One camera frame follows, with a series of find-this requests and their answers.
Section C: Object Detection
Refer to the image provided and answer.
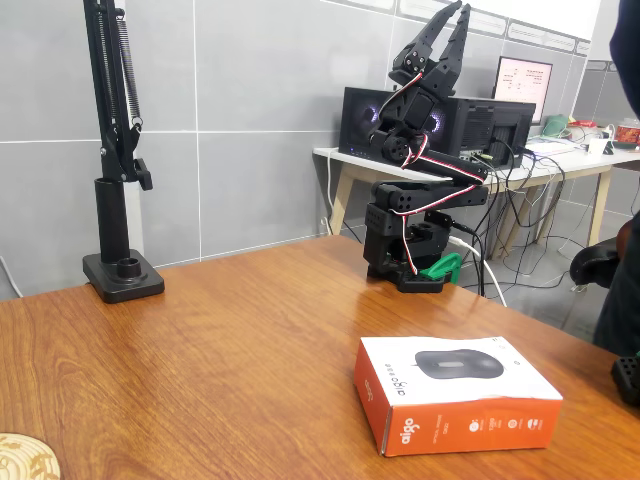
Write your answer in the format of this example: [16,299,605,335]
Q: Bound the orange white mouse box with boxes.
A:
[353,335,564,458]

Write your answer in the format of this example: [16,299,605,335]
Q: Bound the dark blue sleeved right forearm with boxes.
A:
[608,0,640,116]

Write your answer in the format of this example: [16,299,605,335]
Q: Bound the black tray of red meat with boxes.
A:
[613,123,640,147]

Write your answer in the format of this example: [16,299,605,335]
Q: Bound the black computer tower case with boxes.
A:
[338,86,537,171]

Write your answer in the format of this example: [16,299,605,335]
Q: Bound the computer monitor white screen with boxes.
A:
[492,55,554,126]

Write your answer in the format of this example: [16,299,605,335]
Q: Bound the white table wooden legs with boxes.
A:
[312,144,640,261]

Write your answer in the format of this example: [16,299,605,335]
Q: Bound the green table clamp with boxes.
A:
[418,252,464,286]

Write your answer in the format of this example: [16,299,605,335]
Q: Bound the round wooden coaster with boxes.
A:
[0,432,62,480]

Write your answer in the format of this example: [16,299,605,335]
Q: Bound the red white servo wire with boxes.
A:
[399,133,490,276]
[378,74,426,119]

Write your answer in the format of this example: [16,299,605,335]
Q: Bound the white cable along table leg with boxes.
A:
[323,148,335,236]

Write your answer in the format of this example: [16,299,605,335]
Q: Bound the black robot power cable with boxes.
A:
[449,219,489,297]

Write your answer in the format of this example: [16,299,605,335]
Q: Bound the white robot USB cable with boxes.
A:
[448,237,509,307]

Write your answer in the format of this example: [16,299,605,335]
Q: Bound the black boom post and base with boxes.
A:
[82,177,166,305]

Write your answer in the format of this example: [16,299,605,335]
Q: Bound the white cable on floor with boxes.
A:
[0,254,24,299]

